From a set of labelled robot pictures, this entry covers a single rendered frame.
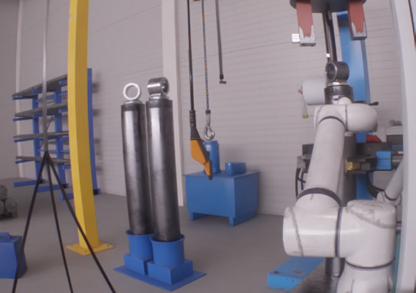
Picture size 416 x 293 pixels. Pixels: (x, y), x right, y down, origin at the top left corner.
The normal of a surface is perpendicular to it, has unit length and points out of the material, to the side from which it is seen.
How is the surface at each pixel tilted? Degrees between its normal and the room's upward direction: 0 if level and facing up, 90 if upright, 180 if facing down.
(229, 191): 90
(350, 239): 89
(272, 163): 90
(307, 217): 35
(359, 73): 90
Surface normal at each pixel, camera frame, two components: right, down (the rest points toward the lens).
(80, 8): 0.78, -0.03
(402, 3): -0.29, 0.03
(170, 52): -0.62, 0.04
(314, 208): -0.27, -0.82
